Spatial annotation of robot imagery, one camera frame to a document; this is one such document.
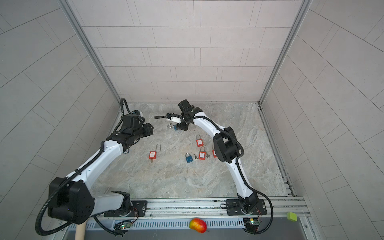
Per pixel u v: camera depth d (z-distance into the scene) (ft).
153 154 2.87
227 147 1.89
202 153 2.91
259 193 2.07
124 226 2.11
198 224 2.11
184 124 2.78
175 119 2.76
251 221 2.24
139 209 2.31
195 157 2.91
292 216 2.20
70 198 1.27
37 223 1.11
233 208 2.32
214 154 2.89
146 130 2.38
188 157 2.90
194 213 2.31
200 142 3.08
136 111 2.41
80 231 2.06
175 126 2.78
